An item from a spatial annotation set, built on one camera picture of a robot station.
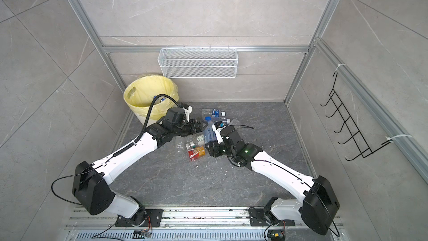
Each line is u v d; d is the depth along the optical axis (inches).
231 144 22.9
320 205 15.5
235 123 40.8
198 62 39.6
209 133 30.1
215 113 42.2
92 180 15.9
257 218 28.7
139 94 37.6
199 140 36.7
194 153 34.6
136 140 20.3
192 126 27.5
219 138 26.8
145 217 28.4
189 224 28.7
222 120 42.0
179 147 37.1
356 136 25.3
